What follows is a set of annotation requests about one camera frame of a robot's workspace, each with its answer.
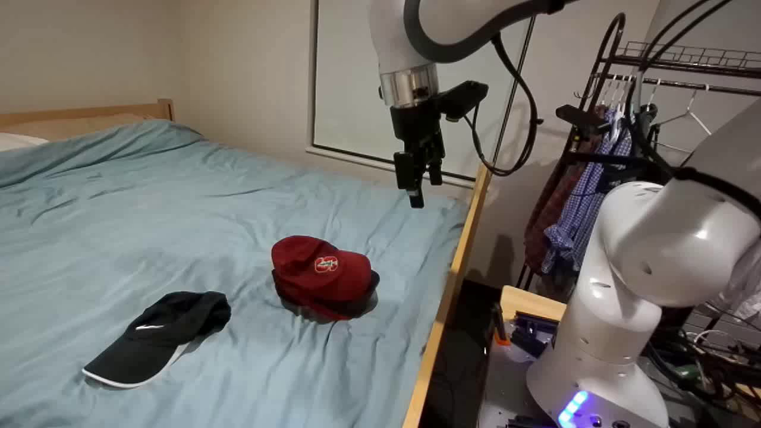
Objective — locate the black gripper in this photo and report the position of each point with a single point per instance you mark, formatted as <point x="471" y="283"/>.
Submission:
<point x="417" y="131"/>

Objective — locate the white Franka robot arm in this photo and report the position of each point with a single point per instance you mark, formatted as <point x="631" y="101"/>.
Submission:
<point x="657" y="246"/>

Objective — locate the black cap with white trim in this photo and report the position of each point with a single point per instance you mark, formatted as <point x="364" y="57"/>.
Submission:
<point x="158" y="335"/>

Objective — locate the white framed window panel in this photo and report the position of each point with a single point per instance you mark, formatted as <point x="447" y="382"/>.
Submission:
<point x="347" y="78"/>

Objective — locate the dark red hanging garment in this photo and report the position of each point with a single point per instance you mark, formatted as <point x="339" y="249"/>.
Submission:
<point x="554" y="205"/>

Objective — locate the purple hanging garment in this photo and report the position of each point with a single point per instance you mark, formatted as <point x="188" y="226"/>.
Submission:
<point x="582" y="205"/>

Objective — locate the small wooden side table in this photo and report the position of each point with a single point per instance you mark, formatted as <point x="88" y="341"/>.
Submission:
<point x="531" y="303"/>

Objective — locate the blue box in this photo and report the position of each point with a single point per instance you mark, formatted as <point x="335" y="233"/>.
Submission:
<point x="531" y="334"/>

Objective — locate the black metal clothes rack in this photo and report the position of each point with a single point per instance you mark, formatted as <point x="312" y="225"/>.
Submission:
<point x="603" y="56"/>

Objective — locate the light blue bed sheet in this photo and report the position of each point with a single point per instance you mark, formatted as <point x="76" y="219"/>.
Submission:
<point x="158" y="221"/>

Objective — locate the white pillow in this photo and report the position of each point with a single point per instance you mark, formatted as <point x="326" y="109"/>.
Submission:
<point x="15" y="142"/>

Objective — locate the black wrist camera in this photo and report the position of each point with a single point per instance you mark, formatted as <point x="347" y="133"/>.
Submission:
<point x="463" y="95"/>

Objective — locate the wooden bed frame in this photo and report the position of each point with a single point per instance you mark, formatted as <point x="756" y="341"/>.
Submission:
<point x="446" y="317"/>

